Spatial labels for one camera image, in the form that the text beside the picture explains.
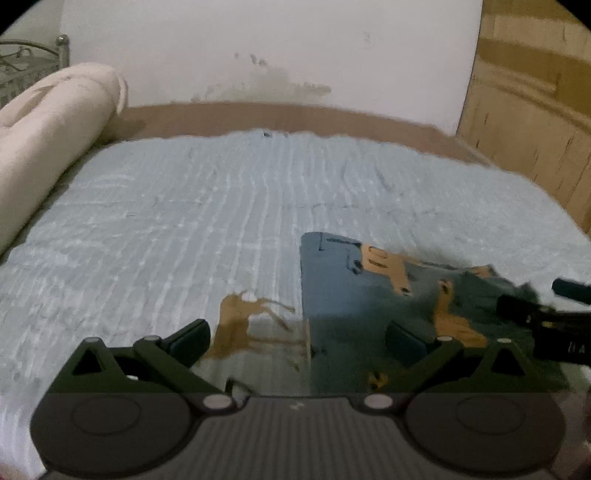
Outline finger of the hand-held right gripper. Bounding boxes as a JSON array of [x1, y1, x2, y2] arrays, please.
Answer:
[[496, 294, 546, 329], [551, 277, 591, 306]]

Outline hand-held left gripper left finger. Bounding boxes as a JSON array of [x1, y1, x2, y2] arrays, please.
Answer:
[[50, 318, 237, 412]]

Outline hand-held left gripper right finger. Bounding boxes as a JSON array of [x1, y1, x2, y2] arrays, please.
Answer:
[[361, 321, 549, 412]]

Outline blue pants with orange print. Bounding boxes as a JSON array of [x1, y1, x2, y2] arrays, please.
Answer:
[[298, 231, 571, 397]]

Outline light blue quilted bed sheet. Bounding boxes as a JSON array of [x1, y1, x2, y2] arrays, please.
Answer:
[[0, 129, 591, 480]]

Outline plywood board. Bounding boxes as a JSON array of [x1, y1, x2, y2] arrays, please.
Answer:
[[456, 0, 591, 228]]

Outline brown bed base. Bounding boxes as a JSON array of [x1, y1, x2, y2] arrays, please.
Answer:
[[99, 102, 500, 168]]

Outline rolled beige duvet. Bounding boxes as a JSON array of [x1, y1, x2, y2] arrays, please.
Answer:
[[0, 62, 129, 257]]

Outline metal bed headboard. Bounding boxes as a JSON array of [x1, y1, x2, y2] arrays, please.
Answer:
[[0, 34, 71, 112]]

